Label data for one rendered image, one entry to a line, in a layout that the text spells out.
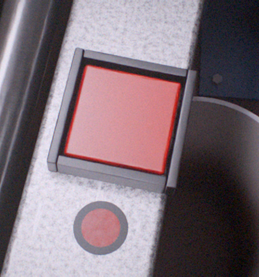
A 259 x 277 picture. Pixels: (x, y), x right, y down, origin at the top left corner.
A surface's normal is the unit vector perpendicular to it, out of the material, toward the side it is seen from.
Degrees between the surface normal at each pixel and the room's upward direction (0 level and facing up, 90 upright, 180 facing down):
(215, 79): 0
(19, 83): 32
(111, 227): 0
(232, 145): 87
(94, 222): 0
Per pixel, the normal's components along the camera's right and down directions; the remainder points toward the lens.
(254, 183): -0.86, 0.44
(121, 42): 0.04, -0.36
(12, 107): 0.55, -0.20
